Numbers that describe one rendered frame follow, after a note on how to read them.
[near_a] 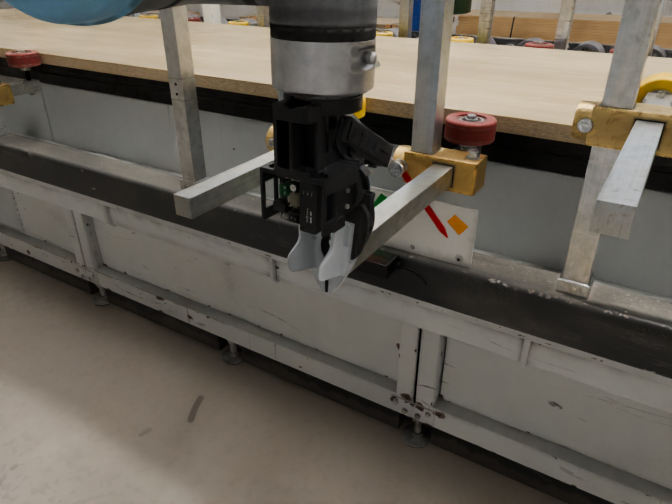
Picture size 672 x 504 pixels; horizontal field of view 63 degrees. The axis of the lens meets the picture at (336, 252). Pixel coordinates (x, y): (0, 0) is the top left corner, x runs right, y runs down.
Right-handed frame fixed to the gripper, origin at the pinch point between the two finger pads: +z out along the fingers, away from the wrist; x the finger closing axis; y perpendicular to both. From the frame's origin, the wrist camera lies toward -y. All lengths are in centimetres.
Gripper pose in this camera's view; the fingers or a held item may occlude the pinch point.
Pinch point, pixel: (332, 278)
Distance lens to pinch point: 59.6
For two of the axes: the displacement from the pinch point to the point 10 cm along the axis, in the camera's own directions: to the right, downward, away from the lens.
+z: -0.2, 8.9, 4.5
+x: 8.5, 2.5, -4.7
